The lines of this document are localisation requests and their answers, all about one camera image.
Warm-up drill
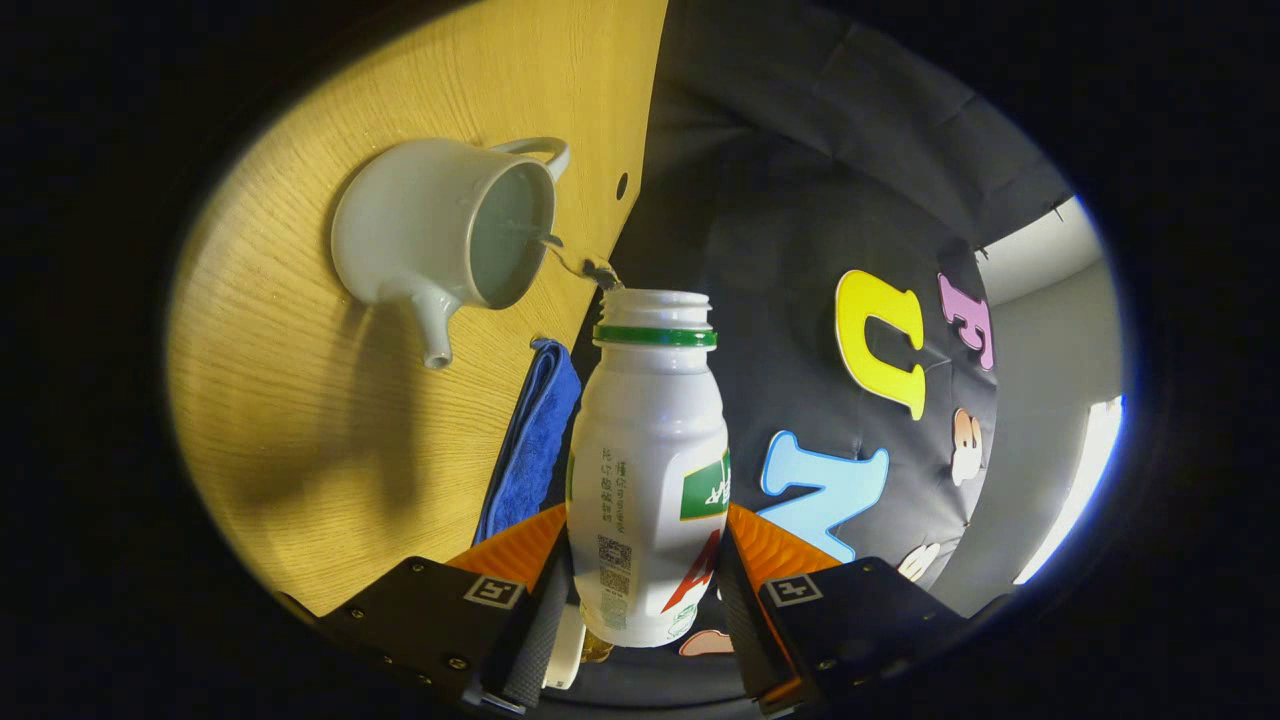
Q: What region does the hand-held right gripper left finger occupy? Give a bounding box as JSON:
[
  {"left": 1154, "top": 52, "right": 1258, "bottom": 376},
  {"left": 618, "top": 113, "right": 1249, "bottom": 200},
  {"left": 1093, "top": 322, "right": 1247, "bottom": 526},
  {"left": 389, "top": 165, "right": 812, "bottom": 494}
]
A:
[{"left": 300, "top": 503, "right": 572, "bottom": 714}]

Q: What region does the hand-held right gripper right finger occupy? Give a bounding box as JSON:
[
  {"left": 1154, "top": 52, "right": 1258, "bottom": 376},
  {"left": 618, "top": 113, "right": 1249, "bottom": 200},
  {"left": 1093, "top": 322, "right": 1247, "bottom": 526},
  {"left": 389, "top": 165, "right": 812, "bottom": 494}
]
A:
[{"left": 714, "top": 503, "right": 1011, "bottom": 714}]

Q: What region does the white plastic water bottle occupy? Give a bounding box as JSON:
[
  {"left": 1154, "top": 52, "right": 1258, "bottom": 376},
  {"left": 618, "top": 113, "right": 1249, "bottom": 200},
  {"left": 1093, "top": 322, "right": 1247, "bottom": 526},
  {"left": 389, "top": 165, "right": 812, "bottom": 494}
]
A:
[{"left": 564, "top": 288, "right": 732, "bottom": 650}]

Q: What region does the white ceramic teacup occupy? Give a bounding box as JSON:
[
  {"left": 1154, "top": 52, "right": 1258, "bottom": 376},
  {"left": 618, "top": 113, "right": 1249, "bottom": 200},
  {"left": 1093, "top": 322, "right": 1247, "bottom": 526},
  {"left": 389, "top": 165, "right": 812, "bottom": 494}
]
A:
[{"left": 330, "top": 136, "right": 572, "bottom": 371}]

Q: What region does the cream white toaster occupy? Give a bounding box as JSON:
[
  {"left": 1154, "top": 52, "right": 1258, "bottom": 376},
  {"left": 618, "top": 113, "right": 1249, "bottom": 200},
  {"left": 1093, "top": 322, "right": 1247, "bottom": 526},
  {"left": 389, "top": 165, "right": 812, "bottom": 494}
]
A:
[{"left": 543, "top": 600, "right": 588, "bottom": 692}]

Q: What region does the blue folded towel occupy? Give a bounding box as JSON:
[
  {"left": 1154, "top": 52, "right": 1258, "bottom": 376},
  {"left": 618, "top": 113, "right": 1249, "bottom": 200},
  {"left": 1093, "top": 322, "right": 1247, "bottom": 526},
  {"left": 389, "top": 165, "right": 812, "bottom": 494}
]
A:
[{"left": 472, "top": 337, "right": 584, "bottom": 547}]

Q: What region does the ceiling light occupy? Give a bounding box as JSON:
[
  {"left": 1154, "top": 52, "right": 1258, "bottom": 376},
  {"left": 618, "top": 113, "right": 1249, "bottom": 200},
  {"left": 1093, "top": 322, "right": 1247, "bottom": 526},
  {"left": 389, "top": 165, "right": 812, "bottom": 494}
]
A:
[{"left": 1014, "top": 396, "right": 1125, "bottom": 587}]

